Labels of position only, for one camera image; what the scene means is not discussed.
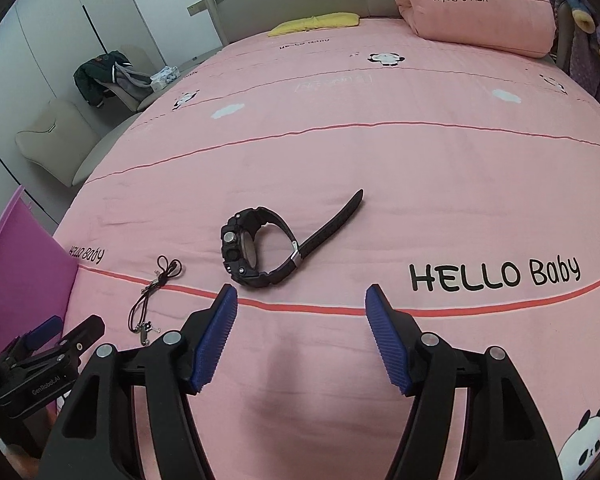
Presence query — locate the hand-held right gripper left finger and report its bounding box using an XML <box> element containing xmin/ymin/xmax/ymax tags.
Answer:
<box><xmin>39</xmin><ymin>284</ymin><xmax>238</xmax><ymax>480</ymax></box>

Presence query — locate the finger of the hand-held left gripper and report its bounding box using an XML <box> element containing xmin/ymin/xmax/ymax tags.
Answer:
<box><xmin>7</xmin><ymin>314</ymin><xmax>106</xmax><ymax>376</ymax></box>
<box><xmin>0</xmin><ymin>316</ymin><xmax>64</xmax><ymax>366</ymax></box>

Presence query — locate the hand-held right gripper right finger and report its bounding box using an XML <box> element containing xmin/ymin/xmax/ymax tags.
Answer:
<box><xmin>365</xmin><ymin>284</ymin><xmax>563</xmax><ymax>480</ymax></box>

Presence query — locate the purple plastic basket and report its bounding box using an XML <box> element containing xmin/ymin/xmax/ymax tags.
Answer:
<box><xmin>0</xmin><ymin>185</ymin><xmax>81</xmax><ymax>351</ymax></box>

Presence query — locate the black cord necklace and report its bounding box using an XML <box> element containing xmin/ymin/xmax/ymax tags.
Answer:
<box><xmin>130</xmin><ymin>255</ymin><xmax>185</xmax><ymax>345</ymax></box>

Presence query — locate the black wrist watch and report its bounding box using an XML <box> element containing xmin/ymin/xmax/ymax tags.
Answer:
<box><xmin>221</xmin><ymin>189</ymin><xmax>365</xmax><ymax>290</ymax></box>

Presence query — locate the pink printed bed sheet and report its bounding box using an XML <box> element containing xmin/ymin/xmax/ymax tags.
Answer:
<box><xmin>50</xmin><ymin>12</ymin><xmax>600</xmax><ymax>480</ymax></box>

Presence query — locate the beige lounge chair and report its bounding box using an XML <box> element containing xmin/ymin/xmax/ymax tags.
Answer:
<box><xmin>15</xmin><ymin>45</ymin><xmax>226</xmax><ymax>188</ymax></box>

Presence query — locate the grey bag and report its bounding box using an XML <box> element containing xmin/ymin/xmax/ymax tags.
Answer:
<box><xmin>107</xmin><ymin>62</ymin><xmax>156</xmax><ymax>111</ymax></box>

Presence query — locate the dark green jacket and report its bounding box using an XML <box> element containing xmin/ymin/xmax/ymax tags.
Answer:
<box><xmin>73</xmin><ymin>51</ymin><xmax>133</xmax><ymax>109</ymax></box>

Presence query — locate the tissue pack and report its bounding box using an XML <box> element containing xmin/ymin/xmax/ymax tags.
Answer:
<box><xmin>150</xmin><ymin>66</ymin><xmax>178</xmax><ymax>92</ymax></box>

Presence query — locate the white wardrobe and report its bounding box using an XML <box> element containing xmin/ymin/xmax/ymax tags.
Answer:
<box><xmin>0</xmin><ymin>0</ymin><xmax>221</xmax><ymax>241</ymax></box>

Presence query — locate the yellow cloth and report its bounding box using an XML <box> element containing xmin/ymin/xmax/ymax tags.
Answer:
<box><xmin>268</xmin><ymin>11</ymin><xmax>361</xmax><ymax>37</ymax></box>

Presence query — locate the pink pillow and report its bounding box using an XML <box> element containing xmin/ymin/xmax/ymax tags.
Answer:
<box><xmin>389</xmin><ymin>0</ymin><xmax>556</xmax><ymax>59</ymax></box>

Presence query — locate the purple plush toy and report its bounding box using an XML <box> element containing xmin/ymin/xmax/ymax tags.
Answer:
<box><xmin>550</xmin><ymin>0</ymin><xmax>600</xmax><ymax>111</ymax></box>

